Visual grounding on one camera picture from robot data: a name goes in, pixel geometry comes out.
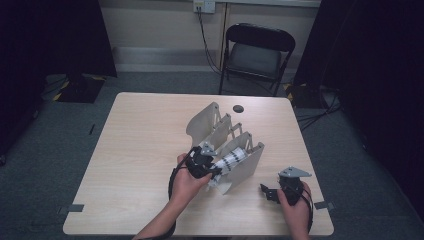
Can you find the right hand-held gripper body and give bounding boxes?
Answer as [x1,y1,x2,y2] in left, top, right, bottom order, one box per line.
[277,166,313,207]

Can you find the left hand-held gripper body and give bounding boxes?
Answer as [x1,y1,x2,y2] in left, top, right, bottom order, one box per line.
[184,141,219,180]

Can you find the white towel with black pattern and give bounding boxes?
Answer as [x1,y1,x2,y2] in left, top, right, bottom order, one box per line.
[207,146,250,192]

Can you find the grey expandable metal file rack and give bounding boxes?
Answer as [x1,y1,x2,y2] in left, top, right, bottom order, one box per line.
[185,101,266,196]

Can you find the person's right hand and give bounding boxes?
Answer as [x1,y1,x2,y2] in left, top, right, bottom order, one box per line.
[276,182,314,237]

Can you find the person's left hand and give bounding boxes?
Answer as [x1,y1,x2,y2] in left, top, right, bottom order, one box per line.
[169,152,215,210]

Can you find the grey tape strip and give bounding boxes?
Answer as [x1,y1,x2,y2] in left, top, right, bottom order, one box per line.
[314,200,335,211]
[57,203,85,215]

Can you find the black stand base yellow tape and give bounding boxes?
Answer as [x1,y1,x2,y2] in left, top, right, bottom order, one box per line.
[52,73,107,104]
[283,81,323,110]

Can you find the black curtain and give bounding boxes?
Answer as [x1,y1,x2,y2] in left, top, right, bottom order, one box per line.
[0,0,118,158]
[293,0,424,214]

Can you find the black folding chair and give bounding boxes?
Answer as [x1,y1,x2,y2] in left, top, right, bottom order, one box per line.
[218,22,297,98]

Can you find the right hand-held gripper black cable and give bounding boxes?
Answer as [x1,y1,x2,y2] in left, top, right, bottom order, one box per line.
[299,187,315,234]

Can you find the hand-held gripper black cable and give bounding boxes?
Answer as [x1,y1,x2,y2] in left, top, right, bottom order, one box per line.
[139,148,198,240]
[299,187,315,234]

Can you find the left hand-held gripper black cable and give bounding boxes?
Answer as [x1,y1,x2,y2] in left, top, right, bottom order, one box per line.
[139,148,198,240]

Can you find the black floor cables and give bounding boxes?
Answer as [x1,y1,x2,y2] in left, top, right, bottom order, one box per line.
[294,84,343,132]

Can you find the black cable from wall socket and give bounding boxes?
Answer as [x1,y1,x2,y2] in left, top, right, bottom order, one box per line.
[197,8,223,76]

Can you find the white wall socket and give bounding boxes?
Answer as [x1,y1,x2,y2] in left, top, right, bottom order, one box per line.
[193,0,217,15]

